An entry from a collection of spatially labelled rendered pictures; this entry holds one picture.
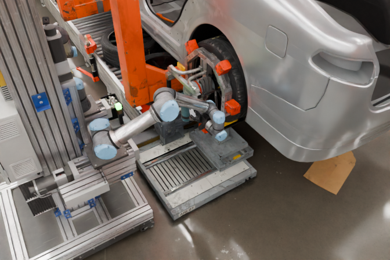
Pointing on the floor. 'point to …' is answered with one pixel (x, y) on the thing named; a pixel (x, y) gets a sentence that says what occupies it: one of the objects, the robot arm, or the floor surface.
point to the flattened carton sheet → (331, 172)
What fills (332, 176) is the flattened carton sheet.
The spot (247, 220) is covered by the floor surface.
